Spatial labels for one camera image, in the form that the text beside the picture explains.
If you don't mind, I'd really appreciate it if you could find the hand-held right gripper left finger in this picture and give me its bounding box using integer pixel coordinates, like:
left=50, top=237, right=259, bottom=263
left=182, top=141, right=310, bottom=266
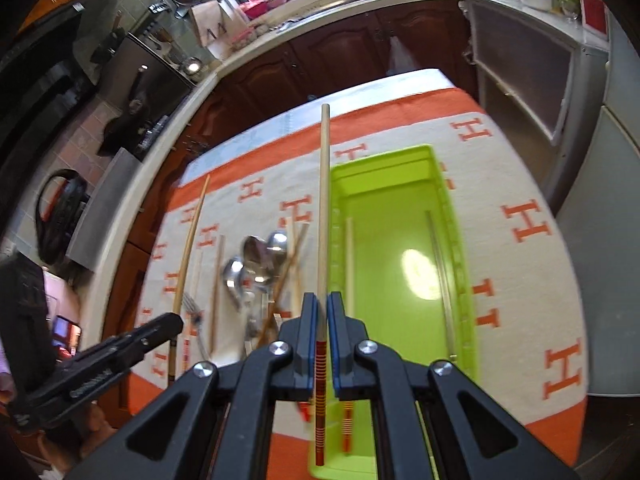
left=65, top=292, right=319, bottom=480

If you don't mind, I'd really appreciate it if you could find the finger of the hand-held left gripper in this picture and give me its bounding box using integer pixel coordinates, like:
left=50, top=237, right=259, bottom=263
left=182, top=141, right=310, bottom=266
left=75, top=312, right=184, bottom=368

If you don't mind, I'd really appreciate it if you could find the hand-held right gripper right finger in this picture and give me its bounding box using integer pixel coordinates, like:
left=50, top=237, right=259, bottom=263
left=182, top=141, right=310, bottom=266
left=326, top=290, right=581, bottom=480

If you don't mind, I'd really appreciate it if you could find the large steel spoon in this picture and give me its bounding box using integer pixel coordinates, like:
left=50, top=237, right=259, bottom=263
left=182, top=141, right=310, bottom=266
left=241, top=235, right=273, bottom=311

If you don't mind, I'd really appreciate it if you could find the green plastic tray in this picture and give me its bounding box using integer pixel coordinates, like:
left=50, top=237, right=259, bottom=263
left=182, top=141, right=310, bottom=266
left=306, top=144, right=482, bottom=479

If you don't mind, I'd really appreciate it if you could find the person's left hand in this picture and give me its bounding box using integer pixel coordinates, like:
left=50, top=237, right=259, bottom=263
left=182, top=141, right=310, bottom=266
left=30, top=400, right=121, bottom=471

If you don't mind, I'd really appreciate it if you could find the steel fork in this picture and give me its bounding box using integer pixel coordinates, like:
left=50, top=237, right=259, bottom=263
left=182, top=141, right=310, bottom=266
left=181, top=294, right=211, bottom=363

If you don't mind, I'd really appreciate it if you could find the silver metal chopstick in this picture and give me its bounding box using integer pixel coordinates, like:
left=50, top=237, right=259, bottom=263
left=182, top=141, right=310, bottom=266
left=424, top=210, right=458, bottom=363

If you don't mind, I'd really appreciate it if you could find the black bag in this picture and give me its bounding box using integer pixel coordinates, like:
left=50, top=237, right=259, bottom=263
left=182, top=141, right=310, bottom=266
left=32, top=169, right=93, bottom=267

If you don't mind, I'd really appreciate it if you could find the grey metal panel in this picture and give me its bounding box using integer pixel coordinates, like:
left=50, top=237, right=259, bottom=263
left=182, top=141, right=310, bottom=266
left=65, top=147, right=143, bottom=271

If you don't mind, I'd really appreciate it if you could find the orange and cream printed blanket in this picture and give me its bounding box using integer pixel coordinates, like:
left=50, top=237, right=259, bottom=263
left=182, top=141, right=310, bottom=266
left=127, top=87, right=588, bottom=480

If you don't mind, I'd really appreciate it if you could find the grey refrigerator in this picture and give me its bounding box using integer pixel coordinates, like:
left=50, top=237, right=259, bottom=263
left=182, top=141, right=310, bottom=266
left=550, top=15, right=640, bottom=401

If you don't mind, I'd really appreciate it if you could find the black range hood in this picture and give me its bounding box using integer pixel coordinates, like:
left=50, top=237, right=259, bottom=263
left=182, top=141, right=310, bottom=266
left=0, top=5, right=86, bottom=161

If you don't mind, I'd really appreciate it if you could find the beige knife block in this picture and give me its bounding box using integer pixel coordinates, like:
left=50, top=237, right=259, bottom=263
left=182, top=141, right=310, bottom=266
left=187, top=0, right=236, bottom=61

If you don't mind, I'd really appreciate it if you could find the white kitchen countertop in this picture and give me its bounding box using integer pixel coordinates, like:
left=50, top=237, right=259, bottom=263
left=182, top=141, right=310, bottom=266
left=67, top=0, right=611, bottom=321

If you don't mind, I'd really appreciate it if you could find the red bowl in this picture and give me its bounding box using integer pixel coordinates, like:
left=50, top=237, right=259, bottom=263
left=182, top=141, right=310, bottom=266
left=235, top=0, right=288, bottom=23

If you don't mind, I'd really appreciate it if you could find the red box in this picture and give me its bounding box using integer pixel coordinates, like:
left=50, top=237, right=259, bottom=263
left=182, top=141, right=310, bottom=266
left=577, top=0, right=613, bottom=36

